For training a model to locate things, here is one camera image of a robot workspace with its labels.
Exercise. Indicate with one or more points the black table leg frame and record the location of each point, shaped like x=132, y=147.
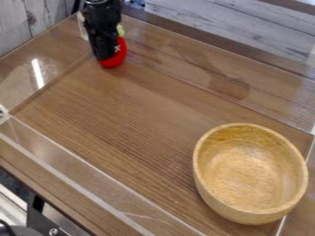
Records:
x=36, y=221

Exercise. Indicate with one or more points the oval wooden bowl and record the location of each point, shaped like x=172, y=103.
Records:
x=249, y=173

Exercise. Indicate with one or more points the red plush strawberry toy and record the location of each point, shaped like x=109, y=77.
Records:
x=120, y=52

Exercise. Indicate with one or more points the clear acrylic front wall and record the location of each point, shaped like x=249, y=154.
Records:
x=98, y=203

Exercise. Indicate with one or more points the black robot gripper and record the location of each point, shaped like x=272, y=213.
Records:
x=101, y=15

